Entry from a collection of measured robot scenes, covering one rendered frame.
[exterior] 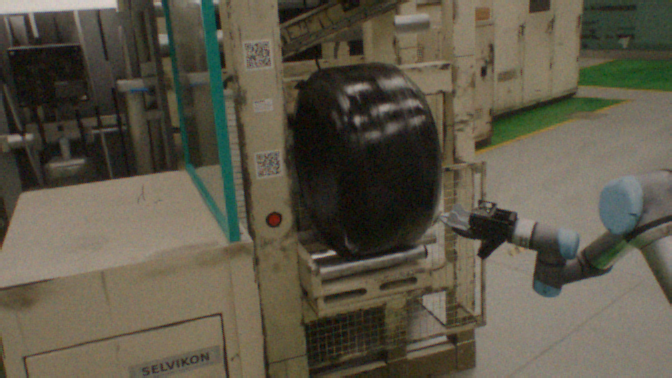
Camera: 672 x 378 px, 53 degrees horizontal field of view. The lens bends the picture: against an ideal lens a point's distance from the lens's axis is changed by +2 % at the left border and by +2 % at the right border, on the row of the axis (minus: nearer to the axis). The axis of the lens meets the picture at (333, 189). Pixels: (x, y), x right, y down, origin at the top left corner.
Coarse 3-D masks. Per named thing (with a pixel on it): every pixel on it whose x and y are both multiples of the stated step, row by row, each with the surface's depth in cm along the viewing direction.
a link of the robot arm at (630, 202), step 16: (624, 176) 140; (640, 176) 138; (656, 176) 138; (608, 192) 139; (624, 192) 135; (640, 192) 134; (656, 192) 135; (608, 208) 140; (624, 208) 135; (640, 208) 133; (656, 208) 133; (608, 224) 140; (624, 224) 135; (640, 224) 134; (656, 224) 132; (640, 240) 135; (656, 240) 133; (656, 256) 133; (656, 272) 133
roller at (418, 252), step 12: (384, 252) 191; (396, 252) 191; (408, 252) 191; (420, 252) 192; (324, 264) 185; (336, 264) 185; (348, 264) 186; (360, 264) 187; (372, 264) 188; (384, 264) 189; (396, 264) 191; (324, 276) 184; (336, 276) 185
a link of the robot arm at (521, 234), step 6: (516, 222) 171; (522, 222) 170; (528, 222) 170; (534, 222) 171; (516, 228) 170; (522, 228) 169; (528, 228) 169; (516, 234) 170; (522, 234) 169; (528, 234) 168; (516, 240) 170; (522, 240) 170; (528, 240) 169; (516, 246) 172; (522, 246) 171; (528, 246) 169
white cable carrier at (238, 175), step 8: (232, 104) 171; (232, 112) 172; (232, 120) 173; (232, 128) 173; (232, 136) 173; (232, 144) 174; (232, 152) 175; (232, 160) 175; (240, 168) 176; (240, 176) 177; (240, 184) 178; (240, 192) 178; (240, 200) 179; (240, 208) 179; (240, 216) 180
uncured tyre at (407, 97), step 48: (336, 96) 173; (384, 96) 174; (336, 144) 171; (384, 144) 168; (432, 144) 173; (336, 192) 175; (384, 192) 170; (432, 192) 175; (336, 240) 184; (384, 240) 181
